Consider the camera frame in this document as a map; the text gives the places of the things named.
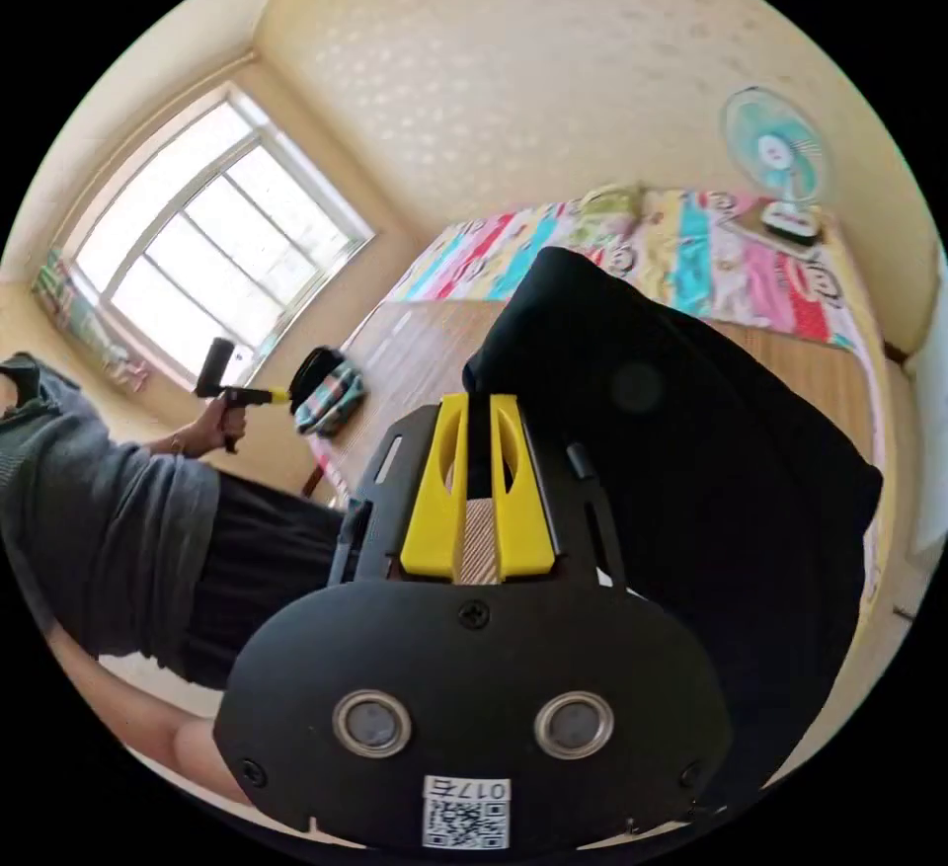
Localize person's body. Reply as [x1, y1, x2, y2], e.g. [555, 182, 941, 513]
[0, 353, 351, 691]

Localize window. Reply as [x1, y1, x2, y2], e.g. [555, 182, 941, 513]
[31, 83, 377, 395]

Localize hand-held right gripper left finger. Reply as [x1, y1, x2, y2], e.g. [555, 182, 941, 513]
[399, 394, 470, 580]

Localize person's right hand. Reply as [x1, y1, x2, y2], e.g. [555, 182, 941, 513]
[173, 714, 255, 806]

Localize turquoise table fan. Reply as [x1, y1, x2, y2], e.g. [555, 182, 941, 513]
[721, 86, 829, 247]

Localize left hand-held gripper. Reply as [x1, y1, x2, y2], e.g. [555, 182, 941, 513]
[193, 382, 292, 455]

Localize person's right forearm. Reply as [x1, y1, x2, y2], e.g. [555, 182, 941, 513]
[43, 621, 187, 767]

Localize black pants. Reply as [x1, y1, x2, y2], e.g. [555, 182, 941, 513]
[462, 247, 884, 816]

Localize bed with woven mat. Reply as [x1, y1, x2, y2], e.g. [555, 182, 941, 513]
[304, 186, 892, 615]

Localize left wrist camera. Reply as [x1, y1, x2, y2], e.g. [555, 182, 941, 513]
[195, 337, 236, 393]

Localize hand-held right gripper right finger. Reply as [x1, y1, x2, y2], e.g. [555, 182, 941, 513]
[488, 395, 556, 580]

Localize person's left hand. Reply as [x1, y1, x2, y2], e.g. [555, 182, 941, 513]
[180, 399, 247, 459]

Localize pile of clothes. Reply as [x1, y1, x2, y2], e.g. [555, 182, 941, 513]
[286, 345, 366, 437]

